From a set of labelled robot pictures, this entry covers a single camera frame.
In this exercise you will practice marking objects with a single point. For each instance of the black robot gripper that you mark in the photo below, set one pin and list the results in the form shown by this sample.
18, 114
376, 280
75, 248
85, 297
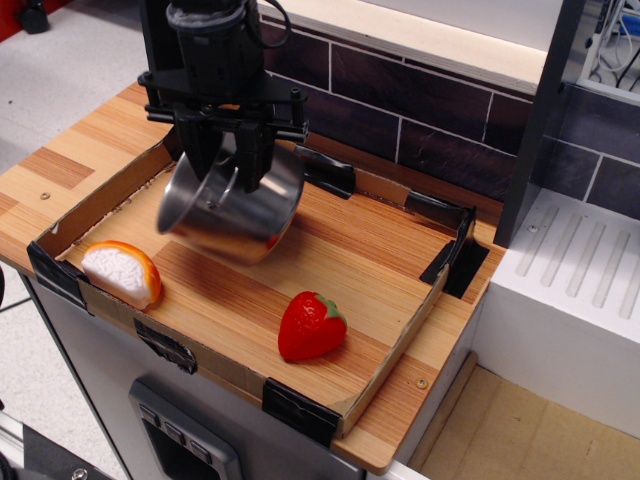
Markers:
223, 50

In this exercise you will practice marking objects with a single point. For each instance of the shiny metal pot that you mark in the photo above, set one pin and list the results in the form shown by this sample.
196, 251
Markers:
217, 215

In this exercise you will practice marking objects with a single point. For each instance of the cardboard fence with black tape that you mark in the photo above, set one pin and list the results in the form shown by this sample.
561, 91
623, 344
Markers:
218, 321

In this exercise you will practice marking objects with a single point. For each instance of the orange and white toy slice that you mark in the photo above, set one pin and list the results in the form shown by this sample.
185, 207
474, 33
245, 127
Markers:
124, 271

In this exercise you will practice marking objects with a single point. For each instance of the red plastic strawberry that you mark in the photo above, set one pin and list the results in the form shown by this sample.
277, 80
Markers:
311, 326

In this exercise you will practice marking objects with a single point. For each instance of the grey oven control panel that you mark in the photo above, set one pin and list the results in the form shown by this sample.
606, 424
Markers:
183, 447

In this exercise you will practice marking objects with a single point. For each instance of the white toy sink drainboard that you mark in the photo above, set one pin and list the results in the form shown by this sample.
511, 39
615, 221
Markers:
561, 314

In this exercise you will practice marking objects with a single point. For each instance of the dark grey right post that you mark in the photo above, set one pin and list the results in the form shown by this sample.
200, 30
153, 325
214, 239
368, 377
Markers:
526, 180

